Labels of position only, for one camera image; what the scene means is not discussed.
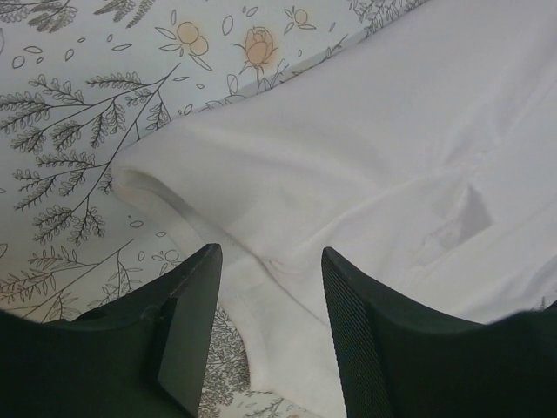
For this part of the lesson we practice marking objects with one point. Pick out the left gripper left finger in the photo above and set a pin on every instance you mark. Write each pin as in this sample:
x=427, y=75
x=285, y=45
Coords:
x=143, y=355

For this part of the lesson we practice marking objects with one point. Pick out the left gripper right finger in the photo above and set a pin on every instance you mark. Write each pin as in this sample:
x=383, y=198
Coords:
x=399, y=358

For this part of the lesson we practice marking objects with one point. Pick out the white t shirt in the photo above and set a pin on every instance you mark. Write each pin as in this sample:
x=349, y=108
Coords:
x=425, y=155

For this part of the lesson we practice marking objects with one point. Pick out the floral table cloth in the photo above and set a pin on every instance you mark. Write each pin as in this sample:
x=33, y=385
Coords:
x=81, y=81

